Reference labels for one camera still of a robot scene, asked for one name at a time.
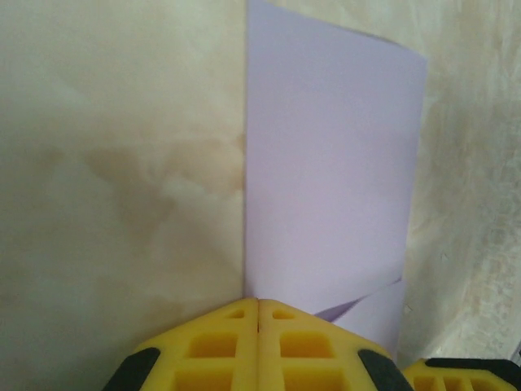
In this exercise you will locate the light purple paper sheet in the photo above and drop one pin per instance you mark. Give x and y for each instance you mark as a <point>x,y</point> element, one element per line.
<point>325,163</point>

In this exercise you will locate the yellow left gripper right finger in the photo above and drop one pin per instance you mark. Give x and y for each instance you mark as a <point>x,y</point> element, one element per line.
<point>309,346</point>

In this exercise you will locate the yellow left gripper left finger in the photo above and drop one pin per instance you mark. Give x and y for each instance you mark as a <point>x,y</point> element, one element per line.
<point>220,346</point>

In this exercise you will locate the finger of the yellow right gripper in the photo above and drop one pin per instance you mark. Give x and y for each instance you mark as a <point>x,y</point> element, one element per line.
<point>468,376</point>

